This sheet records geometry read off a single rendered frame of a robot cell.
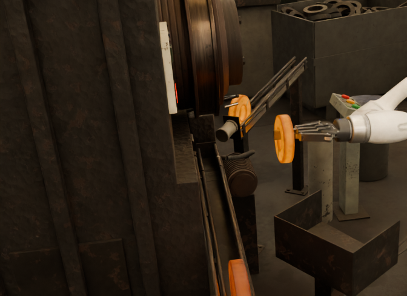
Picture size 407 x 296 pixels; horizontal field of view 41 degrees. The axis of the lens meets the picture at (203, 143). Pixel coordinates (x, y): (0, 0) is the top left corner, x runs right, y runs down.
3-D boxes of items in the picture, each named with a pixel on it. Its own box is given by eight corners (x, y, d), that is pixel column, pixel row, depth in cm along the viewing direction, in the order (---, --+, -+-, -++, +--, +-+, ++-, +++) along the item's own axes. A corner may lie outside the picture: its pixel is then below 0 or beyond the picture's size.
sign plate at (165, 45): (169, 114, 135) (160, 42, 128) (166, 84, 159) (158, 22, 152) (178, 113, 135) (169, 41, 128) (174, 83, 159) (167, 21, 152)
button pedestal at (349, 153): (340, 224, 275) (341, 109, 250) (326, 201, 297) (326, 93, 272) (372, 220, 275) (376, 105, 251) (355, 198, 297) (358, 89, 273)
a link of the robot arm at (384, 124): (372, 146, 169) (357, 143, 182) (420, 143, 170) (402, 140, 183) (370, 112, 168) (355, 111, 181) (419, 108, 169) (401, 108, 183)
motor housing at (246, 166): (235, 281, 241) (226, 172, 220) (228, 252, 261) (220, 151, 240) (264, 277, 241) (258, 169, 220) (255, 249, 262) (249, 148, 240)
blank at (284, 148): (285, 129, 162) (296, 128, 162) (274, 106, 176) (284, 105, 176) (283, 173, 170) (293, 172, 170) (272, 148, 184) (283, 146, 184)
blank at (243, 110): (235, 137, 237) (243, 138, 235) (224, 117, 225) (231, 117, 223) (247, 108, 243) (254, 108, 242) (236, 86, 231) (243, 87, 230)
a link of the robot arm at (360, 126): (358, 136, 180) (341, 137, 180) (360, 110, 176) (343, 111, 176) (369, 147, 172) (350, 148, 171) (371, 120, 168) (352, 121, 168)
